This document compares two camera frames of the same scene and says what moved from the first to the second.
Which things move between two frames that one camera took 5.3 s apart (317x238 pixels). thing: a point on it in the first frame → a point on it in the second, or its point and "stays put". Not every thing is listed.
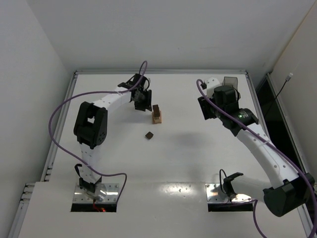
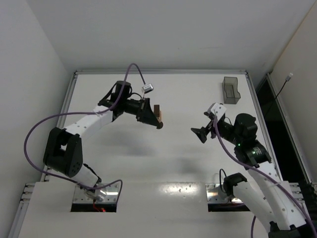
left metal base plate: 107,193 stays put
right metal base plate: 215,194 stays put
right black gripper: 205,108 → 210,129
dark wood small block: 149,135 → 160,125
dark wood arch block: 156,108 stays put
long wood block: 160,117 stays put
